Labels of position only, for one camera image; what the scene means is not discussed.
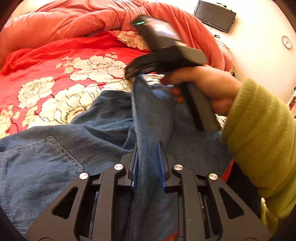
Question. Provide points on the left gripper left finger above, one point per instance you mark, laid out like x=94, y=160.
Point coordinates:
x=88, y=207

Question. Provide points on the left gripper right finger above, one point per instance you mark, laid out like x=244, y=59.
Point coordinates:
x=208, y=209

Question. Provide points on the blue denim lace-trimmed pants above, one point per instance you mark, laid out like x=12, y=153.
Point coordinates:
x=38, y=163

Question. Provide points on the right green sleeve forearm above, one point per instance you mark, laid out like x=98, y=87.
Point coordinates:
x=260, y=135

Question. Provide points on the right hand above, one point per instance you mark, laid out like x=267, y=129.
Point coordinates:
x=221, y=87

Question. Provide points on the red floral blanket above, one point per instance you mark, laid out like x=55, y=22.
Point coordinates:
x=52, y=84

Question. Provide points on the salmon pink duvet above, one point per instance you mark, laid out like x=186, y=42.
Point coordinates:
x=66, y=19

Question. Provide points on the black wall television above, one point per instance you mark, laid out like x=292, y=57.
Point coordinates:
x=215, y=16

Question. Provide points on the round wall clock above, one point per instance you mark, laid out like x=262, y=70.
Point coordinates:
x=286, y=42

